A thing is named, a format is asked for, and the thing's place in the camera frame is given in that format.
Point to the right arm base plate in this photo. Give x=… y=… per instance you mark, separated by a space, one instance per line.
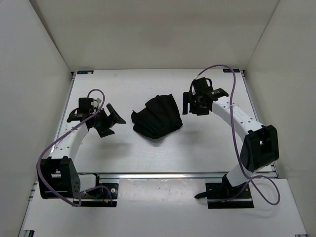
x=221 y=197

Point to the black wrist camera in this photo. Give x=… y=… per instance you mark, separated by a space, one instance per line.
x=203 y=88
x=84 y=110

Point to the left corner table label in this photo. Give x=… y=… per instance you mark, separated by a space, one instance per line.
x=85 y=72

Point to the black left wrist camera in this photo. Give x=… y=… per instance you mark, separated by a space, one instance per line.
x=84 y=110

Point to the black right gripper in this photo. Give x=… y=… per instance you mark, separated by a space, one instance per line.
x=188 y=98

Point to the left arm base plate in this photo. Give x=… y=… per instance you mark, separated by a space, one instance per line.
x=100 y=197

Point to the aluminium table edge rail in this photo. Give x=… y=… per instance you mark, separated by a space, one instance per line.
x=169 y=175

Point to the black pleated skirt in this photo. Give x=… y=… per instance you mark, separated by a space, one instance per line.
x=159 y=117

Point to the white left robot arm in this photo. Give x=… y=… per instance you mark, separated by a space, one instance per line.
x=58 y=177

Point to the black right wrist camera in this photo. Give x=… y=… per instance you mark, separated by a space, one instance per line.
x=203 y=88

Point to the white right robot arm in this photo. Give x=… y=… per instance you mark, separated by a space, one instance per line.
x=260 y=143

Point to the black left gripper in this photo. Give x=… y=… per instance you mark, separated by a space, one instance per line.
x=104 y=132

